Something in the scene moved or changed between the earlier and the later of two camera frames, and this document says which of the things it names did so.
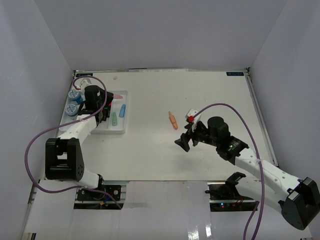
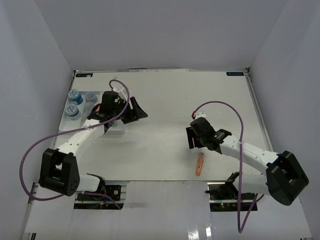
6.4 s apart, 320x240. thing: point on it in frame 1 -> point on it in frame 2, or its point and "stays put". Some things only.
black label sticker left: x=82 y=74 stays put
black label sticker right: x=234 y=74 stays put
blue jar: x=74 y=95 stays put
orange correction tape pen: x=173 y=121 -> x=199 y=164
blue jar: x=71 y=110 stays put
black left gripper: x=109 y=98 -> x=135 y=114
